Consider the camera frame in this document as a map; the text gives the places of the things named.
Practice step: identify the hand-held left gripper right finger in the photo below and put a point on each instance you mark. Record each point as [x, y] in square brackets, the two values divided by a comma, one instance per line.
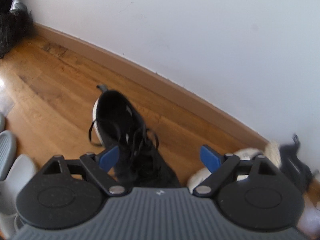
[210, 158]

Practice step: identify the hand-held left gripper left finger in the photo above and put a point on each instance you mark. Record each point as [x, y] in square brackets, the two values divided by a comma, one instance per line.
[108, 158]

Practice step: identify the light grey open-toe slipper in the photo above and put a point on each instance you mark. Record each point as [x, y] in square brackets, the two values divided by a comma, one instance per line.
[7, 150]
[20, 180]

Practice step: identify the dark grey rubber slide slipper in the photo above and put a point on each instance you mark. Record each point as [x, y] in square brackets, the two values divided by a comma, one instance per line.
[2, 121]

